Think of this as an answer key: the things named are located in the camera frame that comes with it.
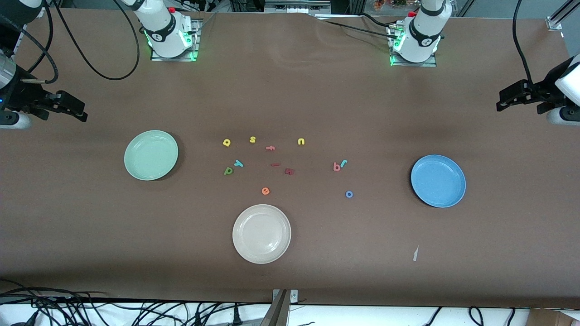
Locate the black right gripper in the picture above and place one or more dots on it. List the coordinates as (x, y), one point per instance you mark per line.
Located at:
(25, 94)

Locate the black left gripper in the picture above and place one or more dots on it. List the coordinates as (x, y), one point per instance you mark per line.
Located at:
(545, 90)

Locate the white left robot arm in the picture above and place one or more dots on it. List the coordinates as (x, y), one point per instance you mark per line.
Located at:
(421, 43)

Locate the green plate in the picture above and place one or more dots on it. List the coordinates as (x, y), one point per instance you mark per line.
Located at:
(151, 155)

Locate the blue plate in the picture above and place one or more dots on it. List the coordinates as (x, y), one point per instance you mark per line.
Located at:
(438, 181)

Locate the orange flowers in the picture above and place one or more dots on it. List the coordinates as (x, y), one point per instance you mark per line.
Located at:
(383, 4)

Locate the white tape scrap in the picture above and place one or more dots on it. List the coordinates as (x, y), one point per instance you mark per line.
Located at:
(415, 253)

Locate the brown table cover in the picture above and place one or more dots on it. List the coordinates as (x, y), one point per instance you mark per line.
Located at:
(317, 90)

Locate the cardboard box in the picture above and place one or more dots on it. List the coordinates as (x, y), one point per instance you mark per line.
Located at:
(548, 319)

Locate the beige plate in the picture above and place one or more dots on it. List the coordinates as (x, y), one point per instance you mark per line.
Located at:
(261, 234)

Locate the grey metal box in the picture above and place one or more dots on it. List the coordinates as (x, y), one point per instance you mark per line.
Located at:
(294, 5)

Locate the aluminium profile beam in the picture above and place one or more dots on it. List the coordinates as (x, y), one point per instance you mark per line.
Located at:
(277, 312)

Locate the small metal bracket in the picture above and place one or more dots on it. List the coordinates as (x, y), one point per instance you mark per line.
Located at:
(294, 296)

